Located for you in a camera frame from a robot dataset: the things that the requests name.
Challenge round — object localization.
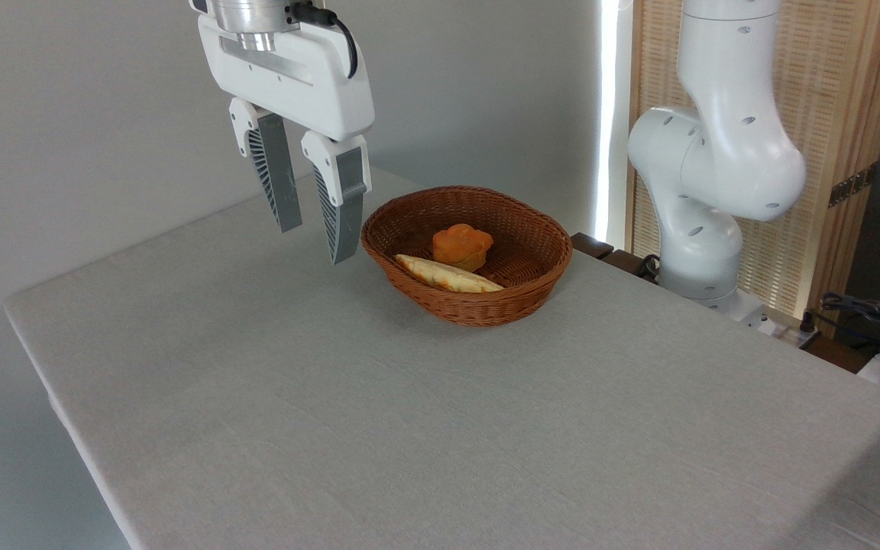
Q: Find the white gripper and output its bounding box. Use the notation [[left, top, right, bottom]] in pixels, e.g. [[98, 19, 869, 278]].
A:
[[197, 14, 376, 266]]

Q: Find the orange muffin-shaped bread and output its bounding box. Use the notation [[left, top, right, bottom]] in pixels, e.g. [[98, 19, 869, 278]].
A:
[[432, 224, 494, 273]]

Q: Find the flat elongated yellow bread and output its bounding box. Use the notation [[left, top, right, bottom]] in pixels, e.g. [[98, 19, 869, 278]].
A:
[[395, 254, 505, 294]]

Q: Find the brown woven wicker basket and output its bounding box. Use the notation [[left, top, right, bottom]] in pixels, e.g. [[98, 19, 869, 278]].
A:
[[361, 186, 574, 328]]

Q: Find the light grey tablecloth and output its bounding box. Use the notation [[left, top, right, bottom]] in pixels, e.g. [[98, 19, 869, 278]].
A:
[[3, 164, 880, 550]]

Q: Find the light wooden slatted screen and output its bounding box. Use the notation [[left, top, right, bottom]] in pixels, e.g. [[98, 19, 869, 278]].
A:
[[626, 0, 880, 323]]

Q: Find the black metal screen hinge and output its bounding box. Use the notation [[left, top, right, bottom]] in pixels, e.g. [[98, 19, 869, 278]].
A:
[[827, 163, 878, 209]]

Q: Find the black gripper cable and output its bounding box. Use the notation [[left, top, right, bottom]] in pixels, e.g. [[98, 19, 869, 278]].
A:
[[290, 2, 359, 80]]

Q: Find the black cable bundle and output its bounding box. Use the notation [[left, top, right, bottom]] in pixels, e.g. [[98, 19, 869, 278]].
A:
[[820, 292, 880, 354]]

